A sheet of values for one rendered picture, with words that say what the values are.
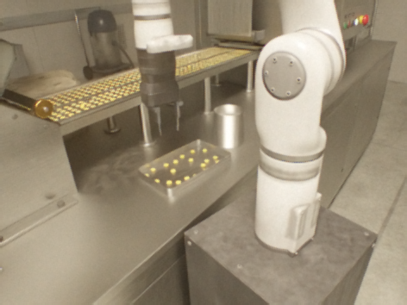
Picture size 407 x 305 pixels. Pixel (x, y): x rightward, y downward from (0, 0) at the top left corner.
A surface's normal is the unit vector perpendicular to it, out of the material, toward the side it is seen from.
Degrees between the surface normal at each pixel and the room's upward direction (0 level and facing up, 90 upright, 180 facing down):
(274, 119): 93
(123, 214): 0
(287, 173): 90
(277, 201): 90
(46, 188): 90
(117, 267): 0
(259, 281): 0
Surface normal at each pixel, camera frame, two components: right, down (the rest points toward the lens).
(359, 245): -0.04, -0.88
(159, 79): 0.58, 0.51
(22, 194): 0.79, 0.27
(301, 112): -0.42, 0.50
